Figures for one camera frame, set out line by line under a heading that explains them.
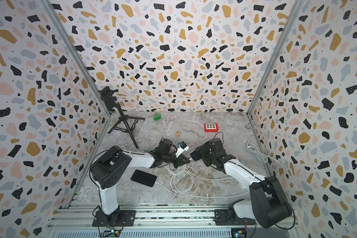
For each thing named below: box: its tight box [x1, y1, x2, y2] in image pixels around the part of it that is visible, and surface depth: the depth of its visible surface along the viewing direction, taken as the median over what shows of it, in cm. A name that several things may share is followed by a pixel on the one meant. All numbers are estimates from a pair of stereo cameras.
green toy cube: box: [153, 113, 162, 121], surface depth 119 cm
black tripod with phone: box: [99, 86, 146, 149], surface depth 99 cm
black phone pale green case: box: [189, 149, 203, 163], surface depth 89 cm
